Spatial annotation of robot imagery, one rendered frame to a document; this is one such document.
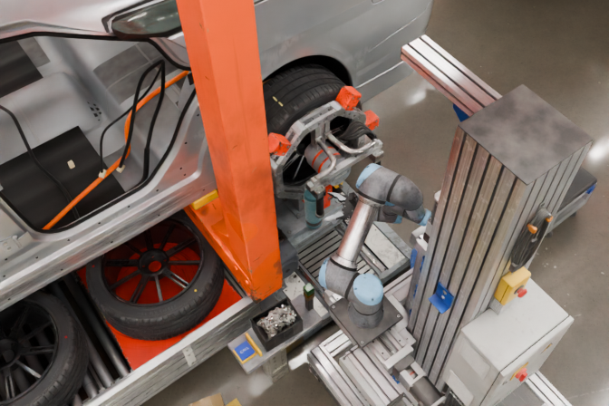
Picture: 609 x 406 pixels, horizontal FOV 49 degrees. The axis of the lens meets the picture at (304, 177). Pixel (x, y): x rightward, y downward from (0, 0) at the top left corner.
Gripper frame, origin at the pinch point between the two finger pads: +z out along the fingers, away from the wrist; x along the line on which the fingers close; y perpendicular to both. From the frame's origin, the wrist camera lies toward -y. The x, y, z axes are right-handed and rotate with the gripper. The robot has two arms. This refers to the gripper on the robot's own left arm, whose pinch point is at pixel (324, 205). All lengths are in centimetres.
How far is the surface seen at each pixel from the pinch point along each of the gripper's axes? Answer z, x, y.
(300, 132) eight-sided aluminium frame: 13.5, 18.1, -28.2
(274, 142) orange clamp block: 24.0, 10.9, -28.3
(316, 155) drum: 6.9, 22.5, -7.6
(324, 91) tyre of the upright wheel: 5, 40, -33
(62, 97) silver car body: 139, 41, -11
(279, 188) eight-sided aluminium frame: 22.9, 8.5, 2.4
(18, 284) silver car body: 123, -60, -5
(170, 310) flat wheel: 67, -47, 33
